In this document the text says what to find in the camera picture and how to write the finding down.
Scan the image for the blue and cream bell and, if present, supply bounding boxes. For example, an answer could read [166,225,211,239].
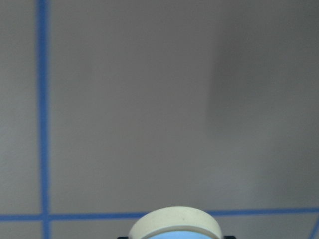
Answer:
[128,206,224,239]

